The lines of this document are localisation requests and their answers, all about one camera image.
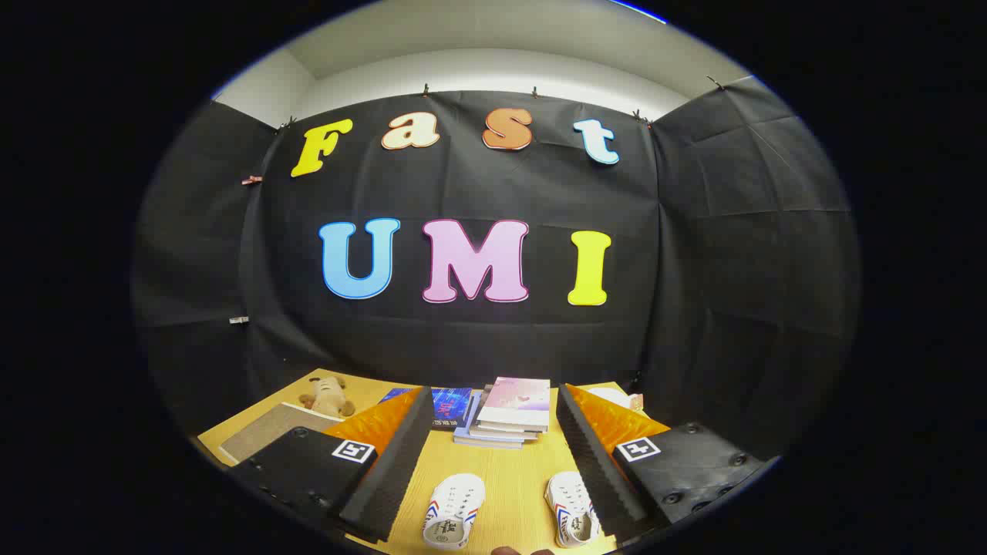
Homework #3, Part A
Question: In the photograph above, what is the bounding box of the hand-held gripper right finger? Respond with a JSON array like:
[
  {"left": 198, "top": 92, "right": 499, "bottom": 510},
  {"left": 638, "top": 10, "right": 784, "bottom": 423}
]
[{"left": 555, "top": 383, "right": 773, "bottom": 540}]

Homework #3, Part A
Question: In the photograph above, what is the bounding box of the white canvas shoe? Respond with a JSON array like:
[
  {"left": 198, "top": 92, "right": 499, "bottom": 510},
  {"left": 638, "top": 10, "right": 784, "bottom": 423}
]
[
  {"left": 544, "top": 471, "right": 601, "bottom": 549},
  {"left": 422, "top": 473, "right": 487, "bottom": 550}
]

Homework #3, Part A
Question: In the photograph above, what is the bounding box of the white plush toy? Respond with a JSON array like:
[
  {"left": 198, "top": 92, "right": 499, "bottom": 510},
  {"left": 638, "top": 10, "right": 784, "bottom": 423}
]
[{"left": 586, "top": 387, "right": 645, "bottom": 412}]

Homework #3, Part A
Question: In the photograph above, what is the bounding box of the beige fabric storage box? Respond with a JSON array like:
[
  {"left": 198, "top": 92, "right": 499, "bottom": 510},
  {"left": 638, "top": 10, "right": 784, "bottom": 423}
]
[{"left": 218, "top": 401, "right": 342, "bottom": 466}]

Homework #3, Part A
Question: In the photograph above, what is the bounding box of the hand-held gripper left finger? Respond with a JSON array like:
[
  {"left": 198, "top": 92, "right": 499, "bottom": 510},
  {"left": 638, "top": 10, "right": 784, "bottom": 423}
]
[{"left": 230, "top": 385, "right": 436, "bottom": 543}]

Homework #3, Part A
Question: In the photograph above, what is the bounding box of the white middle book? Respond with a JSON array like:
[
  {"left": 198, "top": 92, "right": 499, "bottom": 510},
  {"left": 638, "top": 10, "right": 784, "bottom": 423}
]
[{"left": 467, "top": 420, "right": 541, "bottom": 442}]

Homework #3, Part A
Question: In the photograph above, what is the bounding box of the black backdrop cloth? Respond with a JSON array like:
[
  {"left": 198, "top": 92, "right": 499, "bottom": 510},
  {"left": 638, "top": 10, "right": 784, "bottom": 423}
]
[{"left": 131, "top": 75, "right": 861, "bottom": 463}]

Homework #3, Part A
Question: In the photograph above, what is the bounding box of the light blue bottom book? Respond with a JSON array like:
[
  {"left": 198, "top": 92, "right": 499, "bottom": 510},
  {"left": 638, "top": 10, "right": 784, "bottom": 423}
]
[{"left": 453, "top": 393, "right": 533, "bottom": 450}]

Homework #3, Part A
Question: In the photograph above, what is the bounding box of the dark blue book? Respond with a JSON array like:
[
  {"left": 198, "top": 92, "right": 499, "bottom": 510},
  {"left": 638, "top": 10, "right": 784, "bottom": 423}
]
[{"left": 379, "top": 387, "right": 473, "bottom": 431}]

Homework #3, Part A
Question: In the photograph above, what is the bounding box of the beige plush dog toy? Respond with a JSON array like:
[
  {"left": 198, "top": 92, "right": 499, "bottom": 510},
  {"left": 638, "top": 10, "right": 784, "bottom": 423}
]
[{"left": 299, "top": 376, "right": 356, "bottom": 419}]

